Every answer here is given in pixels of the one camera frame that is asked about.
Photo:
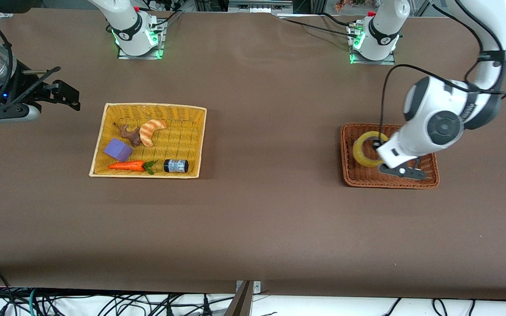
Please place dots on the metal table leg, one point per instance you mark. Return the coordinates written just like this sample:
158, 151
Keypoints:
240, 303

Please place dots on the brown toy animal figure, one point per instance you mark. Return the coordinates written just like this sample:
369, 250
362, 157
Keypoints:
131, 135

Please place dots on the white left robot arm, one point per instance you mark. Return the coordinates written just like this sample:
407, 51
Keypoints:
437, 109

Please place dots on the purple foam block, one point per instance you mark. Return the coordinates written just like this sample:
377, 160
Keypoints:
117, 149

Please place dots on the toy croissant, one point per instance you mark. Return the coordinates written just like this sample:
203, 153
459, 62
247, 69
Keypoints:
148, 131

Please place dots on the brown woven basket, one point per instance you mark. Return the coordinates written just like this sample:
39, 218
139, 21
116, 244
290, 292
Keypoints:
358, 175

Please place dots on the grey equipment box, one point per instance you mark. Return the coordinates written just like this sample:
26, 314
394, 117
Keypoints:
259, 5

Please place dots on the yellow woven basket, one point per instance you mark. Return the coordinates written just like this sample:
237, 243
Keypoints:
187, 153

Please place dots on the small black-capped bottle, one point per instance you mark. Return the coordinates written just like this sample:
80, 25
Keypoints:
175, 166

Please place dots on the orange toy carrot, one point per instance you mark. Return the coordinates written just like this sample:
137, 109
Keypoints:
128, 166

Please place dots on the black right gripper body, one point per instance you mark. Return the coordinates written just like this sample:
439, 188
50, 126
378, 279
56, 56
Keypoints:
17, 89

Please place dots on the clear yellowish tape roll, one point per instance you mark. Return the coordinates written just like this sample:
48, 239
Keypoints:
360, 153

